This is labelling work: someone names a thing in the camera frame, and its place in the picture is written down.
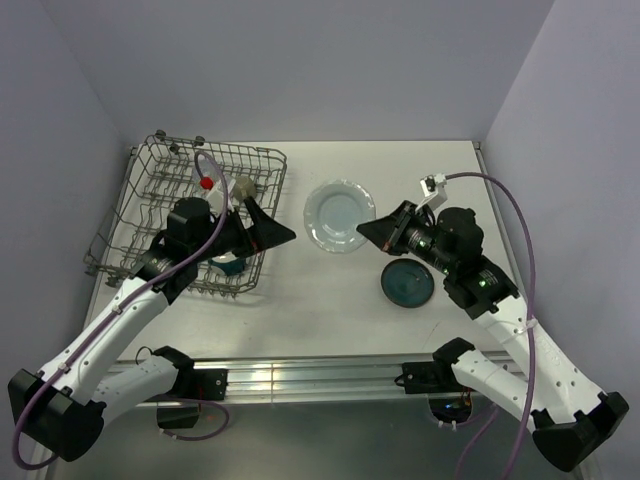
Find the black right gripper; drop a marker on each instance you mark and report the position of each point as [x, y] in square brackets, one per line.
[388, 231]

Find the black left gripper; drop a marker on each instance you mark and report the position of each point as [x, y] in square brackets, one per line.
[264, 232]

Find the teal and cream bowl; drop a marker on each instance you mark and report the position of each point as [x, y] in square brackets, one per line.
[227, 265]

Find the beige ceramic mug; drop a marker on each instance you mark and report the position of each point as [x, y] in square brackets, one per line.
[244, 188]

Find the light blue scalloped plate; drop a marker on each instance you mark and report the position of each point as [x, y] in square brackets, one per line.
[332, 213]

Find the clear plastic cup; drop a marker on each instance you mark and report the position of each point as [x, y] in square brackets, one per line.
[202, 175]

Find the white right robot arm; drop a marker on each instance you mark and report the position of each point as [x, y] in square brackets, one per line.
[568, 415]

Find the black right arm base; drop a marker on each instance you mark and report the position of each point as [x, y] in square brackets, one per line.
[450, 405]

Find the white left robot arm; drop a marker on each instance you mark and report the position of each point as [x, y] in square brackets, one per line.
[65, 405]

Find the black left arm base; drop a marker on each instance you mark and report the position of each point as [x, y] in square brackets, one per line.
[199, 399]

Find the dark teal round plate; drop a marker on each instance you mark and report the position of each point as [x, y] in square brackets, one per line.
[407, 283]

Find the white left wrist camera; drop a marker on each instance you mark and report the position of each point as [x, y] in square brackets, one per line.
[212, 192]

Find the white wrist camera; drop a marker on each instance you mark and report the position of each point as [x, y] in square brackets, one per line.
[434, 194]
[212, 192]

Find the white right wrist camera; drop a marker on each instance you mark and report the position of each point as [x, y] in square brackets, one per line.
[434, 194]

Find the grey wire dish rack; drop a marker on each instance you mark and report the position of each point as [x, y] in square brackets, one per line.
[159, 173]

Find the aluminium mounting rail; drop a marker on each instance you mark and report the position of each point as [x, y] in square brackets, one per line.
[309, 380]

